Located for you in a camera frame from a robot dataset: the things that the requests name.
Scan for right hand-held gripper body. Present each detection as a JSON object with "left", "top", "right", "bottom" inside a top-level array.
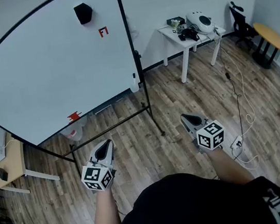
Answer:
[{"left": 189, "top": 116, "right": 228, "bottom": 155}]

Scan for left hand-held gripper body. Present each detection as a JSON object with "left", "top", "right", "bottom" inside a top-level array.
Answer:
[{"left": 78, "top": 153, "right": 120, "bottom": 195}]

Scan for person's right forearm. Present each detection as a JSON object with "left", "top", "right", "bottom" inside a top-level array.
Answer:
[{"left": 205, "top": 142, "right": 256, "bottom": 190}]

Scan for person's left forearm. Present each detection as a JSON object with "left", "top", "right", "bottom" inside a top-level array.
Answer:
[{"left": 87, "top": 185, "right": 121, "bottom": 224}]

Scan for small black box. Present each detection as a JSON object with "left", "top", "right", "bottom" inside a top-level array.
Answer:
[{"left": 0, "top": 166, "right": 10, "bottom": 182}]

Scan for black framed whiteboard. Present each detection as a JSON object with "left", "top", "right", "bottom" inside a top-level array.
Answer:
[{"left": 0, "top": 0, "right": 170, "bottom": 182}]

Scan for black flat box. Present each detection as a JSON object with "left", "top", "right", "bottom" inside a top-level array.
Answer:
[{"left": 166, "top": 15, "right": 186, "bottom": 27}]

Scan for black whiteboard eraser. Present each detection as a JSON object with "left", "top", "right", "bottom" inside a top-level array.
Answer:
[{"left": 73, "top": 2, "right": 95, "bottom": 26}]

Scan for white power strip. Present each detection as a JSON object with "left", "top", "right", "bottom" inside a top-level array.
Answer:
[{"left": 228, "top": 133, "right": 261, "bottom": 173}]

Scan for clear water jug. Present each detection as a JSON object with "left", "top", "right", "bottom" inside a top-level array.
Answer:
[{"left": 58, "top": 115, "right": 90, "bottom": 144}]

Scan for person's black shirt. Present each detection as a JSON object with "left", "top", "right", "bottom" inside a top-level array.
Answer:
[{"left": 74, "top": 157, "right": 280, "bottom": 224}]

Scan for white table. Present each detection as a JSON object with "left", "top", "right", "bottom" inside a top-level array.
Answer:
[{"left": 156, "top": 15, "right": 233, "bottom": 87}]

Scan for black electronic device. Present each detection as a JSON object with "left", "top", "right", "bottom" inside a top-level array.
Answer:
[{"left": 176, "top": 26, "right": 201, "bottom": 44}]

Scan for light wooden desk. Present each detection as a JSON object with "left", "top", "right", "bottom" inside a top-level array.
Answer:
[{"left": 0, "top": 126, "right": 62, "bottom": 199}]

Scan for white rounded device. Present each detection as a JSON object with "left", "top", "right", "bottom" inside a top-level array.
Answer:
[{"left": 184, "top": 8, "right": 216, "bottom": 37}]

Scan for black office chair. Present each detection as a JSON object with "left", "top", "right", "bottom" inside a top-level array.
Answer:
[{"left": 227, "top": 0, "right": 262, "bottom": 52}]

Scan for round yellow table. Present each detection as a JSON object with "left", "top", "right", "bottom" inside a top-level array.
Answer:
[{"left": 246, "top": 19, "right": 280, "bottom": 72}]

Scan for red angular sticker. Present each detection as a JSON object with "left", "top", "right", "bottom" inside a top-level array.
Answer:
[{"left": 98, "top": 26, "right": 110, "bottom": 39}]

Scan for white floor cable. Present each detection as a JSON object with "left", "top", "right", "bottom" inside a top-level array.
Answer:
[{"left": 212, "top": 33, "right": 259, "bottom": 140}]

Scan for black power adapter cable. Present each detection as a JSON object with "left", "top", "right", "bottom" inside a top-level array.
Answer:
[{"left": 214, "top": 34, "right": 249, "bottom": 140}]

